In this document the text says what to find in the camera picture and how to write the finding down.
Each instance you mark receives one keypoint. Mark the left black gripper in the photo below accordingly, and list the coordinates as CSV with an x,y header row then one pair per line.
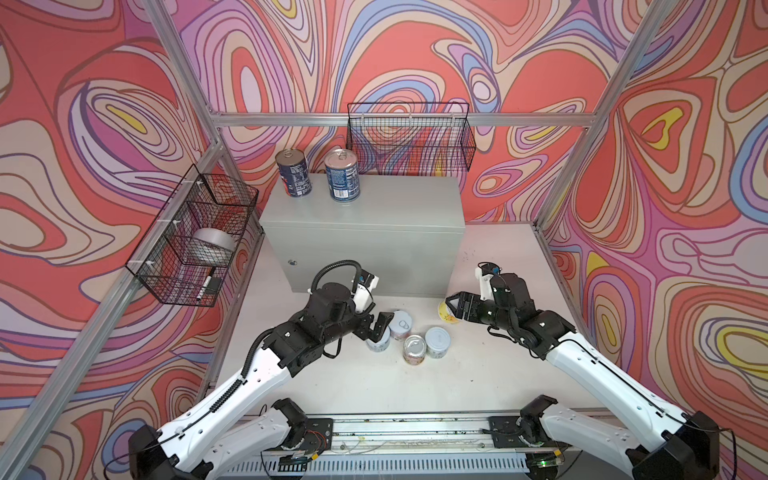
x,y
365,332

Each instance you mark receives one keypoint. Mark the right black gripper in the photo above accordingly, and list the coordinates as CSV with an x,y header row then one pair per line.
x,y
466,299

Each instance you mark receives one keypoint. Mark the small white can pull tab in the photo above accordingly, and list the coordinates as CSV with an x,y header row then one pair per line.
x,y
401,325

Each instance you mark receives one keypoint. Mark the small yellow can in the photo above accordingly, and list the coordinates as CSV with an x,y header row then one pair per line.
x,y
445,314

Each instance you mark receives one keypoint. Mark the small white blue can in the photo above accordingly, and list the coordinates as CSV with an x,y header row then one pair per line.
x,y
438,342

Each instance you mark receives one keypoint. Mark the tall light blue can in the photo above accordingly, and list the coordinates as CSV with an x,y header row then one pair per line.
x,y
341,167

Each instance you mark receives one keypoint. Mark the tall dark blue can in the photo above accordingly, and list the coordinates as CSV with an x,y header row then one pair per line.
x,y
294,172

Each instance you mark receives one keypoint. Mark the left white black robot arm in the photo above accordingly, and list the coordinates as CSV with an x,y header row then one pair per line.
x,y
209,439

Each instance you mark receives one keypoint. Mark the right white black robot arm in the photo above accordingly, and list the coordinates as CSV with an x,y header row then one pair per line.
x,y
655,440

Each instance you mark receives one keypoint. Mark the small pink can silver lid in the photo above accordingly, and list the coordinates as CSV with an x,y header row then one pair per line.
x,y
414,349

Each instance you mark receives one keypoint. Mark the grey metal cabinet box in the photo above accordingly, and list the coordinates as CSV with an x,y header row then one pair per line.
x,y
406,230

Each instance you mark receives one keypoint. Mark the grey tape roll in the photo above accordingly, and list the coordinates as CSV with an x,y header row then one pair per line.
x,y
212,247

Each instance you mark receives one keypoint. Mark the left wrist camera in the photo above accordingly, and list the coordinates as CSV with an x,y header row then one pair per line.
x,y
363,295

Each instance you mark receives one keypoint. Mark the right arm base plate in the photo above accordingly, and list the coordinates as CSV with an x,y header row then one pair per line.
x,y
504,431

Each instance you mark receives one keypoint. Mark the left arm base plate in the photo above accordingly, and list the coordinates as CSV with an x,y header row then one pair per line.
x,y
312,435

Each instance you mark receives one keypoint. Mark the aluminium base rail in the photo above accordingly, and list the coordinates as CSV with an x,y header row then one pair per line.
x,y
408,445

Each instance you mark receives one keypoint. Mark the back black wire basket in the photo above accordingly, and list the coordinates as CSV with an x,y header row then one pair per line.
x,y
411,138

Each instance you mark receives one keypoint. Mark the black wire basket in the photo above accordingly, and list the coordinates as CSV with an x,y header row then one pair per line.
x,y
189,262
411,138

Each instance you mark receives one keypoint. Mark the left black wire basket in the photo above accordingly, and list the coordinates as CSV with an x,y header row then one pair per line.
x,y
189,262

